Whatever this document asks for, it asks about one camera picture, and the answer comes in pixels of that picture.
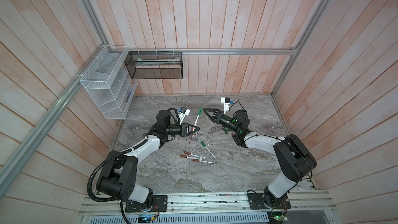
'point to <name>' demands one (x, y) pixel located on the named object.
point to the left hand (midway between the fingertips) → (197, 131)
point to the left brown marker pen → (182, 155)
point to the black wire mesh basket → (155, 65)
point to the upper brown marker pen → (188, 153)
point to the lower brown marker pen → (199, 160)
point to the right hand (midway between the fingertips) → (203, 111)
